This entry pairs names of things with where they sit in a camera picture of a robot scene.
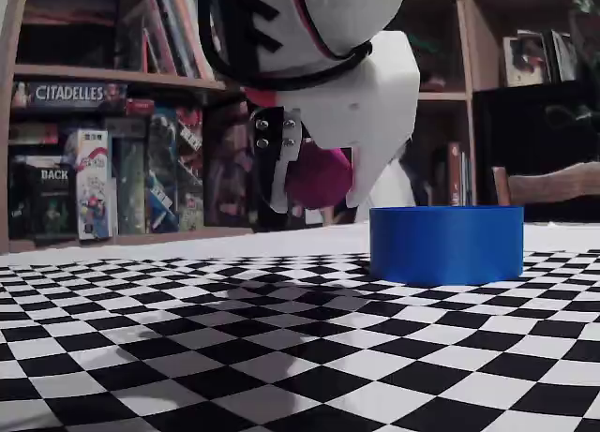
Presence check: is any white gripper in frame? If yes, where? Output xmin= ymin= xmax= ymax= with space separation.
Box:
xmin=252 ymin=30 xmax=421 ymax=214

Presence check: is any pink ball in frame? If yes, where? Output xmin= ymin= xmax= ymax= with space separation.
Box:
xmin=284 ymin=141 xmax=353 ymax=212

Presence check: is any brown red game box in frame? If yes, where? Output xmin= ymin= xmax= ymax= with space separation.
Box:
xmin=204 ymin=104 xmax=257 ymax=228

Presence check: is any blue round box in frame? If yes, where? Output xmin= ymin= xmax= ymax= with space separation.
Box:
xmin=368 ymin=205 xmax=525 ymax=284

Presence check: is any blue white game box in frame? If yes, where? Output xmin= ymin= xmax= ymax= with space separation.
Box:
xmin=147 ymin=112 xmax=182 ymax=232

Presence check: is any small red box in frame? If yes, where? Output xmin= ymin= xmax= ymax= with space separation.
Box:
xmin=125 ymin=98 xmax=156 ymax=118

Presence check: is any dark green game box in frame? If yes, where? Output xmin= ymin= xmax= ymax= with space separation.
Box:
xmin=112 ymin=117 xmax=152 ymax=235

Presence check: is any white cartoon figure box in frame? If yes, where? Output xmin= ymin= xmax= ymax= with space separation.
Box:
xmin=65 ymin=128 xmax=118 ymax=241

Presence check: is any Citadelles game box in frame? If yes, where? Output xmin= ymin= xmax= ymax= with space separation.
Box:
xmin=12 ymin=82 xmax=128 ymax=111

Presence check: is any dark Back game box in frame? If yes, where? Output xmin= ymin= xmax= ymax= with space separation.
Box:
xmin=7 ymin=154 xmax=80 ymax=240

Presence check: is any white paper bag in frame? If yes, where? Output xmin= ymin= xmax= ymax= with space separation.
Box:
xmin=369 ymin=158 xmax=418 ymax=208

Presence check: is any red brown book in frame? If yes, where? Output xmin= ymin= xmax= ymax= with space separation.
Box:
xmin=447 ymin=141 xmax=475 ymax=208

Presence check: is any pink spine book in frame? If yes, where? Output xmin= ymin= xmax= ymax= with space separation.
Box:
xmin=169 ymin=0 xmax=215 ymax=80

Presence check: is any black white checkered sheet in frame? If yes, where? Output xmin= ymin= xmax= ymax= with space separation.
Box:
xmin=0 ymin=221 xmax=600 ymax=432

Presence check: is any grey blue book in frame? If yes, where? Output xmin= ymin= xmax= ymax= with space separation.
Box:
xmin=154 ymin=0 xmax=188 ymax=77

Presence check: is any red thin book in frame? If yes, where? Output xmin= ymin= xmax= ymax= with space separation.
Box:
xmin=140 ymin=0 xmax=165 ymax=75

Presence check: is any framed picture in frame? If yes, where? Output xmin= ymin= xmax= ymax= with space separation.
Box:
xmin=547 ymin=28 xmax=580 ymax=82
xmin=502 ymin=30 xmax=550 ymax=87

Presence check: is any wooden chair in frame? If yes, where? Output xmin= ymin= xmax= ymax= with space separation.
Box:
xmin=491 ymin=162 xmax=600 ymax=207

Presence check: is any wooden bookshelf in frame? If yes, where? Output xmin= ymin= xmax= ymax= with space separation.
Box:
xmin=0 ymin=0 xmax=600 ymax=255

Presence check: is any black servo cable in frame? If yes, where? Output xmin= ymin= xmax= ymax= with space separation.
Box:
xmin=196 ymin=0 xmax=374 ymax=94

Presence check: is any red servo cable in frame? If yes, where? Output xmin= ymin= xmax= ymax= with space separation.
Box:
xmin=285 ymin=0 xmax=362 ymax=61

